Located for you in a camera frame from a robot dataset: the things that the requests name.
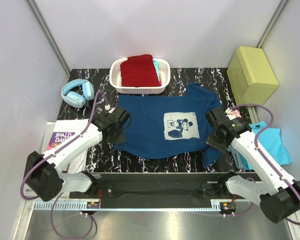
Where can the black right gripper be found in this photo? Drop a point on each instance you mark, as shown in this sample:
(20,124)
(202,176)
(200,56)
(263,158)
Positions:
(211,142)

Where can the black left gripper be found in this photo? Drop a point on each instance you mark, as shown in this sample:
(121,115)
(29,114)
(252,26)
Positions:
(118,133)

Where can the navy blue t shirt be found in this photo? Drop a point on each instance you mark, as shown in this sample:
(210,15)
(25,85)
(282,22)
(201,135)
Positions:
(166,126)

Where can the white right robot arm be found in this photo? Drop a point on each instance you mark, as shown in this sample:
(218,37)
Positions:
(278,195)

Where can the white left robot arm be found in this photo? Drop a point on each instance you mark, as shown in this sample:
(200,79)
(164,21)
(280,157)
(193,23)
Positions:
(44,171)

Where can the grey-blue t shirt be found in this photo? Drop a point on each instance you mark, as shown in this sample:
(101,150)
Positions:
(236,157)

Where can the pink cube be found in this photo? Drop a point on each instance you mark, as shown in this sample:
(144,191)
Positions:
(233,113)

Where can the cyan t shirt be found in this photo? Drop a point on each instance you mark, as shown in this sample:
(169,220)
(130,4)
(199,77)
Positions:
(272,142)

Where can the Roald Dahl book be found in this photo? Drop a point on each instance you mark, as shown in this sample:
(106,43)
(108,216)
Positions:
(58,138)

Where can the light blue headphones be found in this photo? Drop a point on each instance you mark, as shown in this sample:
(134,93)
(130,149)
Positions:
(74,99)

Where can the yellow-green box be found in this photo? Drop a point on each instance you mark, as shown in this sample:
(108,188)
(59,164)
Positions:
(251,77)

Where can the folded red t shirt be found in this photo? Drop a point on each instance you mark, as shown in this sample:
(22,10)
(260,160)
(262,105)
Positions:
(139,71)

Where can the folded teal t shirt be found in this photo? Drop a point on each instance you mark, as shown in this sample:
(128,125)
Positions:
(157,69)

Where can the white plastic basket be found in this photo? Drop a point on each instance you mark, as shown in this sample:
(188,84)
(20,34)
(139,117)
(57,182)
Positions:
(115,79)

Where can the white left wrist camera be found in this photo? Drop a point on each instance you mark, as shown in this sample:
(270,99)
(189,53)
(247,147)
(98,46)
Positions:
(109,109)

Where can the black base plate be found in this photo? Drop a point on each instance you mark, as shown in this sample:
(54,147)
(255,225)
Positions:
(202,185)

